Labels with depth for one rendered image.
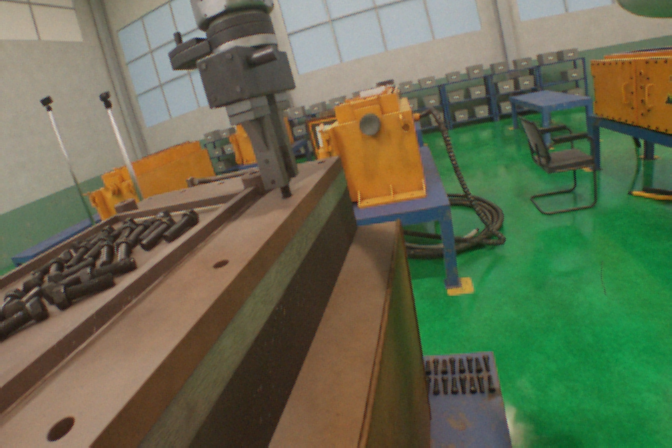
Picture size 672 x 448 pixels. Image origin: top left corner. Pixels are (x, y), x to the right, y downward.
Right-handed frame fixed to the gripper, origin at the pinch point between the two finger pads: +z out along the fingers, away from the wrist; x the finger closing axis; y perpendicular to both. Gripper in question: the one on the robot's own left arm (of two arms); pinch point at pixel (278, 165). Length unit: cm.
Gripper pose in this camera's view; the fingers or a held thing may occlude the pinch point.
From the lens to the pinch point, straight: 38.3
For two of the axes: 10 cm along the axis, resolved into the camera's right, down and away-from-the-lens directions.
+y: 9.3, -1.6, -3.4
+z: 2.6, 9.3, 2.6
